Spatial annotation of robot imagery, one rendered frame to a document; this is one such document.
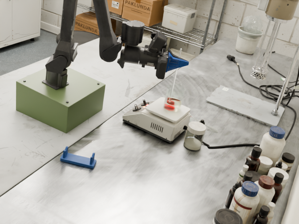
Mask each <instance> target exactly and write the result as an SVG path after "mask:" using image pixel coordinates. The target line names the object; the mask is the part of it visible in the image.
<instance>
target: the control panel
mask: <svg viewBox="0 0 299 224"><path fill-rule="evenodd" d="M153 102H154V101H151V102H149V104H148V105H150V104H151V103H153ZM141 104H142V103H140V104H139V105H137V107H141V109H140V110H138V111H134V112H141V111H143V110H144V109H145V108H146V107H147V106H148V105H145V107H144V106H141ZM133 109H135V107H134V108H133ZM133 109H131V110H129V111H128V112H126V113H125V114H127V113H134V112H133Z"/></svg>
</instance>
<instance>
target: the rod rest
mask: <svg viewBox="0 0 299 224"><path fill-rule="evenodd" d="M94 157H95V153H94V152H93V154H92V156H91V157H90V158H88V157H84V156H79V155H75V154H71V153H68V146H66V148H65V150H63V154H62V156H61V157H60V161H63V162H66V163H70V164H75V165H79V166H83V167H87V168H92V169H93V168H94V166H95V164H96V161H97V160H96V159H94Z"/></svg>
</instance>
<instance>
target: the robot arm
mask: <svg viewBox="0 0 299 224"><path fill-rule="evenodd" d="M77 1H78V0H63V9H62V19H61V31H60V39H59V42H58V44H57V47H56V50H55V53H54V54H52V56H51V57H50V59H49V60H48V62H47V63H46V65H45V67H46V78H45V80H43V81H42V83H44V84H46V85H47V86H49V87H51V88H53V89H55V90H58V89H60V88H62V87H64V86H66V85H69V82H67V78H68V74H67V69H66V68H67V67H69V66H70V64H71V63H72V62H73V61H74V60H75V58H76V56H77V54H78V53H77V47H78V44H79V43H75V42H74V39H73V37H74V27H75V19H76V12H77ZM93 5H94V9H95V14H96V19H97V25H98V29H99V34H100V39H99V56H100V58H101V59H102V60H104V61H105V62H113V61H115V60H116V59H117V56H118V53H119V52H120V51H121V54H120V58H119V59H118V60H117V63H118V64H119V65H120V67H121V68H124V64H125V62H126V63H131V64H139V65H142V66H141V67H142V68H144V67H145V66H151V67H154V69H156V77H157V78H158V79H161V80H163V79H164V78H165V73H166V72H168V71H171V70H174V69H177V68H181V67H184V66H187V65H189V61H187V60H185V59H183V58H180V59H178V56H176V55H174V54H173V53H172V52H171V50H170V48H168V51H167V52H166V46H167V39H166V36H165V35H163V34H162V32H159V31H157V32H152V33H151V35H150V37H151V39H152V40H151V43H150V44H149V45H147V44H146V45H145V47H141V46H138V44H140V43H142V38H143V32H144V26H145V24H144V23H143V22H140V21H137V20H130V21H127V22H126V21H123V22H122V32H121V36H119V37H116V36H115V34H114V32H113V29H112V24H111V19H110V14H109V7H108V2H107V0H93ZM123 43H125V48H124V49H122V50H121V48H122V45H123Z"/></svg>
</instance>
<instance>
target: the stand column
mask: <svg viewBox="0 0 299 224"><path fill-rule="evenodd" d="M298 56H299V44H298V47H297V49H296V52H295V55H294V58H293V60H292V63H291V65H290V68H289V71H288V73H287V76H286V79H285V81H284V84H283V87H282V90H281V92H280V95H279V97H278V100H277V103H276V105H275V108H274V110H272V112H271V114H272V115H274V116H277V115H278V112H277V111H278V108H279V106H280V103H281V101H282V98H283V95H284V93H285V90H286V88H287V85H288V82H289V79H290V77H291V74H292V72H293V69H294V66H295V63H296V61H297V59H298Z"/></svg>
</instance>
